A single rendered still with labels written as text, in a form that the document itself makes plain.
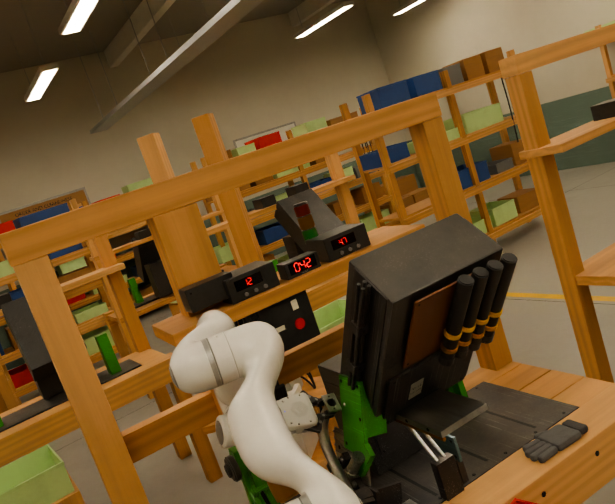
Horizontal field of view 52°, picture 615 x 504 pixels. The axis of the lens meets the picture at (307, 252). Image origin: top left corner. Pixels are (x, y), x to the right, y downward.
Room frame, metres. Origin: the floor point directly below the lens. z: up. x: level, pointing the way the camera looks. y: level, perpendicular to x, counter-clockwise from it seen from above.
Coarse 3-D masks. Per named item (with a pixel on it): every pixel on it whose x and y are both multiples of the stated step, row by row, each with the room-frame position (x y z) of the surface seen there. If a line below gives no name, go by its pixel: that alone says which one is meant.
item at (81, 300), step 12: (144, 180) 11.07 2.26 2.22; (84, 204) 10.48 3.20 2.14; (132, 228) 10.73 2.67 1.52; (0, 252) 9.79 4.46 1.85; (132, 252) 10.71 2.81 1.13; (72, 264) 10.29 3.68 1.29; (84, 264) 10.38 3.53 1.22; (12, 288) 9.77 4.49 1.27; (96, 288) 10.39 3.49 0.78; (144, 288) 10.81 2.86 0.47; (72, 300) 10.19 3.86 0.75; (84, 300) 10.22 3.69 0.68; (96, 300) 10.26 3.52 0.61; (132, 300) 10.64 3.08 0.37
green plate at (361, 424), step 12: (360, 384) 1.59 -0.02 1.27; (348, 396) 1.65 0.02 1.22; (360, 396) 1.59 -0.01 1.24; (348, 408) 1.65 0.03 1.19; (360, 408) 1.59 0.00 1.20; (348, 420) 1.65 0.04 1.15; (360, 420) 1.59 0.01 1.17; (372, 420) 1.61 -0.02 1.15; (384, 420) 1.62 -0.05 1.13; (348, 432) 1.65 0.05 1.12; (360, 432) 1.59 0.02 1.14; (372, 432) 1.60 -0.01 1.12; (384, 432) 1.62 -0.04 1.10; (348, 444) 1.65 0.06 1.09; (360, 444) 1.59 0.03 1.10
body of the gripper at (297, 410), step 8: (280, 400) 1.63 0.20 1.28; (288, 400) 1.64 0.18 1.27; (296, 400) 1.64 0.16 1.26; (304, 400) 1.64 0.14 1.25; (280, 408) 1.61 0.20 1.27; (288, 408) 1.61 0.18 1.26; (296, 408) 1.62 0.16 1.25; (304, 408) 1.62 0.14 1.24; (312, 408) 1.63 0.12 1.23; (288, 416) 1.59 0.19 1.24; (296, 416) 1.60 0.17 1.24; (304, 416) 1.60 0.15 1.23; (312, 416) 1.61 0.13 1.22; (288, 424) 1.58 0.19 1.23; (296, 424) 1.58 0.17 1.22; (304, 424) 1.59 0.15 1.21; (312, 424) 1.59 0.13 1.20; (296, 432) 1.59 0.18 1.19; (304, 432) 1.61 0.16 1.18
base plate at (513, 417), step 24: (480, 384) 2.14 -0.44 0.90; (504, 408) 1.92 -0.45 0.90; (528, 408) 1.87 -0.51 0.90; (552, 408) 1.82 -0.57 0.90; (576, 408) 1.77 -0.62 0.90; (456, 432) 1.87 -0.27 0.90; (480, 432) 1.82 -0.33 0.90; (504, 432) 1.77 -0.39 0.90; (528, 432) 1.73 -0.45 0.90; (480, 456) 1.69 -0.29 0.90; (504, 456) 1.65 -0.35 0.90; (384, 480) 1.74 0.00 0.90; (408, 480) 1.69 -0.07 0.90; (432, 480) 1.65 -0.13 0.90
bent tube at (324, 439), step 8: (328, 400) 1.68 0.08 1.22; (336, 400) 1.67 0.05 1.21; (328, 408) 1.64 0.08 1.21; (336, 408) 1.65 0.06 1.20; (320, 432) 1.70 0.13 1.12; (328, 432) 1.71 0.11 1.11; (320, 440) 1.70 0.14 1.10; (328, 440) 1.70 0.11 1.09; (328, 448) 1.68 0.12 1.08; (328, 456) 1.67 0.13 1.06; (336, 456) 1.67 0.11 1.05; (336, 464) 1.64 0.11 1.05; (336, 472) 1.63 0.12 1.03; (344, 472) 1.63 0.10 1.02; (344, 480) 1.60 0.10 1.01; (352, 488) 1.59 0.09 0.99
